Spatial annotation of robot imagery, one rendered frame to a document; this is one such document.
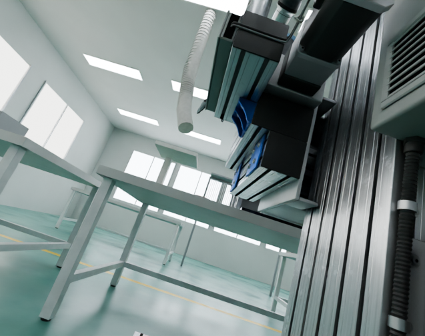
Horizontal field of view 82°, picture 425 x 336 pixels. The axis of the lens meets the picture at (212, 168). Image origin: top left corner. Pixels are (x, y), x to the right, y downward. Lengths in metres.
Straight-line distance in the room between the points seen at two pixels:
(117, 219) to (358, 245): 8.09
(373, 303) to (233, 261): 7.62
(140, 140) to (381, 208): 8.61
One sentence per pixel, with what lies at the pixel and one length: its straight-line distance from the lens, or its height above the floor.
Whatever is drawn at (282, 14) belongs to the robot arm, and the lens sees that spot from 1.29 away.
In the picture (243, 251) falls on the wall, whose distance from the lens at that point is 8.01.
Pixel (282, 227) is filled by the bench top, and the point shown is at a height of 0.73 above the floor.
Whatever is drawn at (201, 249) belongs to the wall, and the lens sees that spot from 7.90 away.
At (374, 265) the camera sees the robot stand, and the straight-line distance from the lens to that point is 0.41.
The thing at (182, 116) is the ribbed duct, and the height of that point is 1.66.
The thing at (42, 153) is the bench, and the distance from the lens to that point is 1.63.
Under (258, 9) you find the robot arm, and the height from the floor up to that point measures 1.33.
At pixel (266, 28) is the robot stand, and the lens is 0.53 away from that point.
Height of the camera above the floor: 0.53
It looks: 17 degrees up
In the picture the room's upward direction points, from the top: 18 degrees clockwise
